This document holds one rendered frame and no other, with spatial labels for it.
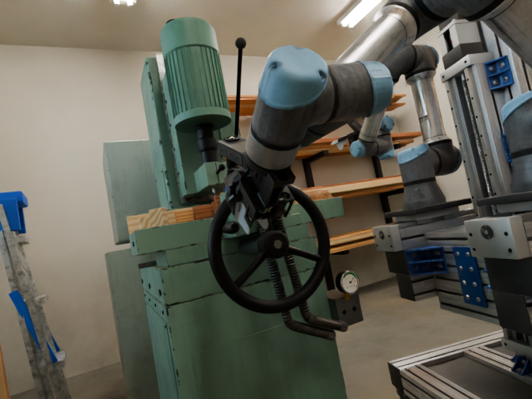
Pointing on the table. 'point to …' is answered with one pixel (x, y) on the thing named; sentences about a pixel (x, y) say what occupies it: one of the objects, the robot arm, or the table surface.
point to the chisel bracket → (203, 179)
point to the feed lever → (237, 89)
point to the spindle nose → (207, 142)
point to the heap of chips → (319, 195)
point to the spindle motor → (194, 74)
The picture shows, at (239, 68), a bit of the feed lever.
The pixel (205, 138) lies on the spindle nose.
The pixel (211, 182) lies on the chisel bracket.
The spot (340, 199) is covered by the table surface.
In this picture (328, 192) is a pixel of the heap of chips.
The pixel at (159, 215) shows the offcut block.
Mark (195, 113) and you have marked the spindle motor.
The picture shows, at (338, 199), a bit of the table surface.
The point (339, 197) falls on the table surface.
